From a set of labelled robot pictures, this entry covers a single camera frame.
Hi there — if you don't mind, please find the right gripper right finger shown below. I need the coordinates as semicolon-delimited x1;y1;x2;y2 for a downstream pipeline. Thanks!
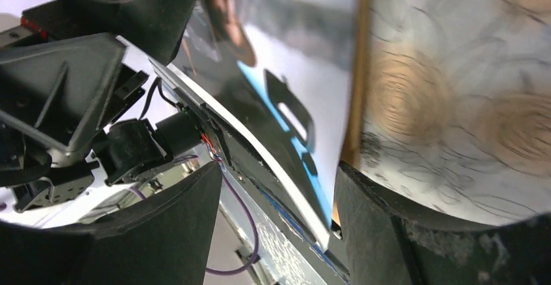
335;162;550;284

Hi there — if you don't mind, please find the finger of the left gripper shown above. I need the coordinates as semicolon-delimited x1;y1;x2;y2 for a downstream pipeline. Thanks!
21;0;196;65

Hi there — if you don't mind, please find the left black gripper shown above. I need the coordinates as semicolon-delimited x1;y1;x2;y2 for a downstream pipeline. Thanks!
1;33;148;213

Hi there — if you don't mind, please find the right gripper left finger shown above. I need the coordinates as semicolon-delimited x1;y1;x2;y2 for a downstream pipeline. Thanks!
1;162;222;284

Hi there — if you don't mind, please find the photo print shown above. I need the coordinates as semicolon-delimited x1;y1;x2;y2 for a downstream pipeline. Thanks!
168;0;357;251

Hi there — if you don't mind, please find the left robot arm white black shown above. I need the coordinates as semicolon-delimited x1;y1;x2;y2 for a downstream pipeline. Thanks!
1;0;195;213

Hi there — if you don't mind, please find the floral patterned table mat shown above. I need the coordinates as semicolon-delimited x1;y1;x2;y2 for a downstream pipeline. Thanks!
359;0;550;225

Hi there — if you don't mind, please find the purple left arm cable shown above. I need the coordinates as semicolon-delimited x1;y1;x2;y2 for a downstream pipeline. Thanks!
129;154;261;277

